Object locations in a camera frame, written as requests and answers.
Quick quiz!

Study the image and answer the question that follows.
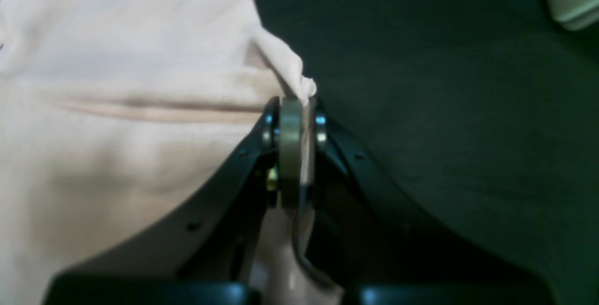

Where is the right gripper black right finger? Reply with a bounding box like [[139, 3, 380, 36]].
[[295, 100, 555, 305]]

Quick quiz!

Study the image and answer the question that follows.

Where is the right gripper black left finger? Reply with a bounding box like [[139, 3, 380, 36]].
[[44, 97, 302, 305]]

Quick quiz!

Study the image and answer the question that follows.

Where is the pink T-shirt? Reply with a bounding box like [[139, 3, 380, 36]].
[[1, 0, 316, 305]]

